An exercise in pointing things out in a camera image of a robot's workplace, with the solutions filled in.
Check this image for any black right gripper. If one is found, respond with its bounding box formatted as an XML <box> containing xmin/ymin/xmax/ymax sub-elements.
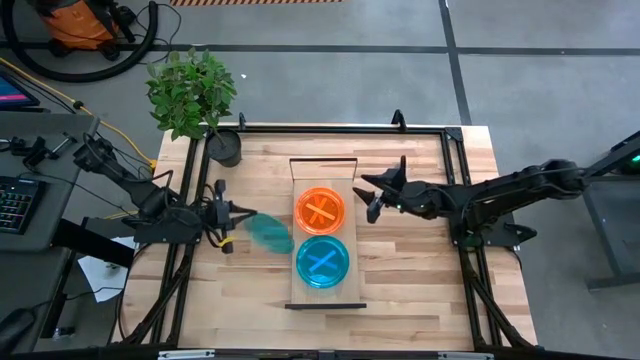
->
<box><xmin>352</xmin><ymin>155</ymin><xmax>439</xmax><ymax>224</ymax></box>

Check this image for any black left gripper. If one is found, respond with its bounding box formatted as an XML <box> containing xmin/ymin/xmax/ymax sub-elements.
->
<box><xmin>204</xmin><ymin>178</ymin><xmax>259</xmax><ymax>255</ymax></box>

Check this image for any transparent blue plastic plate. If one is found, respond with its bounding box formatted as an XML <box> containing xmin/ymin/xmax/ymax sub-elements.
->
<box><xmin>243</xmin><ymin>212</ymin><xmax>297</xmax><ymax>256</ymax></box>
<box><xmin>295</xmin><ymin>235</ymin><xmax>351</xmax><ymax>290</ymax></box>

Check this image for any transparent orange plastic plate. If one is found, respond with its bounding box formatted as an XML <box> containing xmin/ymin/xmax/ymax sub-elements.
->
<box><xmin>294</xmin><ymin>186</ymin><xmax>347</xmax><ymax>237</ymax></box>

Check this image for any black plant pot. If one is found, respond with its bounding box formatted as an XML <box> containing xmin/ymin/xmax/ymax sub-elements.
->
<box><xmin>205</xmin><ymin>128</ymin><xmax>244</xmax><ymax>169</ymax></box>

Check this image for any green leafy plant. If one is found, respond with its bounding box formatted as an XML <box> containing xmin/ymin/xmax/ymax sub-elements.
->
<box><xmin>144</xmin><ymin>46</ymin><xmax>239</xmax><ymax>143</ymax></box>

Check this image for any black rectangular bar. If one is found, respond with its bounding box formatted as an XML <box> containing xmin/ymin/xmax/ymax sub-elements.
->
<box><xmin>51</xmin><ymin>216</ymin><xmax>137</xmax><ymax>270</ymax></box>

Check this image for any white paper sheet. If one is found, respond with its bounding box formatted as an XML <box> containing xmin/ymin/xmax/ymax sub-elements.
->
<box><xmin>76</xmin><ymin>235</ymin><xmax>137</xmax><ymax>304</ymax></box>

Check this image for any dark grey desk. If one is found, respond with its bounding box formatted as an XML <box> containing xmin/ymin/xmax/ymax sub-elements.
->
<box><xmin>0</xmin><ymin>110</ymin><xmax>102</xmax><ymax>354</ymax></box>

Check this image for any orange shop vacuum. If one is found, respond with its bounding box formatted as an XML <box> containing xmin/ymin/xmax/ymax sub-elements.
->
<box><xmin>27</xmin><ymin>0</ymin><xmax>137</xmax><ymax>62</ymax></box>
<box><xmin>0</xmin><ymin>0</ymin><xmax>161</xmax><ymax>84</ymax></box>

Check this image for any black handheld tool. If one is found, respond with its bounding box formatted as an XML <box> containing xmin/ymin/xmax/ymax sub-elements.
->
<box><xmin>7</xmin><ymin>131</ymin><xmax>80</xmax><ymax>170</ymax></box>

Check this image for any backlit black keyboard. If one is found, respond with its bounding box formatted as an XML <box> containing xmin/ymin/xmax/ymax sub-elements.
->
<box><xmin>0</xmin><ymin>175</ymin><xmax>47</xmax><ymax>236</ymax></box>

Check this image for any dark side table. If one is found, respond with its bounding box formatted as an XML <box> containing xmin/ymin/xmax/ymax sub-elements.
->
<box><xmin>581</xmin><ymin>129</ymin><xmax>640</xmax><ymax>292</ymax></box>

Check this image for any black computer mouse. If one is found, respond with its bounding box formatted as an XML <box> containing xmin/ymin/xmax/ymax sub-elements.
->
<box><xmin>0</xmin><ymin>306</ymin><xmax>37</xmax><ymax>355</ymax></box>

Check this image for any computer monitor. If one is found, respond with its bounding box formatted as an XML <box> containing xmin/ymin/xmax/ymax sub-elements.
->
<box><xmin>0</xmin><ymin>68</ymin><xmax>42</xmax><ymax>112</ymax></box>

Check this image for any black aluminium table frame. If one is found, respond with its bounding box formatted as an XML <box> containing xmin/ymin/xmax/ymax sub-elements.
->
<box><xmin>110</xmin><ymin>123</ymin><xmax>540</xmax><ymax>360</ymax></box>

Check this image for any silver metal bracket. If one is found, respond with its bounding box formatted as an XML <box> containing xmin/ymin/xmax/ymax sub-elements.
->
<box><xmin>156</xmin><ymin>349</ymin><xmax>217</xmax><ymax>360</ymax></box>
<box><xmin>436</xmin><ymin>351</ymin><xmax>495</xmax><ymax>360</ymax></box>

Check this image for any yellow extension cable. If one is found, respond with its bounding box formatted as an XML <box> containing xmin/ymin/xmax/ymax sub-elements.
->
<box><xmin>0</xmin><ymin>56</ymin><xmax>158</xmax><ymax>221</ymax></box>

